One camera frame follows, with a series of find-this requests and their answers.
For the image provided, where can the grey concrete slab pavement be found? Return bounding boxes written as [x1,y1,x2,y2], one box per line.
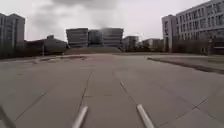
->
[0,53,224,128]

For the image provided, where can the low grassy mound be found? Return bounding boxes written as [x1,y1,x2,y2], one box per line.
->
[63,46,123,56]

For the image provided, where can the small grey building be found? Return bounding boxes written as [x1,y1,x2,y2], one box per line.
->
[122,35,140,52]
[141,37,165,52]

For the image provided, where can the grey twin-block building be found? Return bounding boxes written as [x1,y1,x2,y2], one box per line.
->
[65,27,125,50]

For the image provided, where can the robot's own part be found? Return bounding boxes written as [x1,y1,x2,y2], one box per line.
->
[71,105,90,128]
[136,104,157,128]

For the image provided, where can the dark domed building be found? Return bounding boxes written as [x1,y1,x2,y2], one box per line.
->
[24,34,68,56]

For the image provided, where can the long pale many-windowed building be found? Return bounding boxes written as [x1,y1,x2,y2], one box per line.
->
[161,0,224,55]

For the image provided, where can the grey tower building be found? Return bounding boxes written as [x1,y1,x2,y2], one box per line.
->
[0,12,26,58]

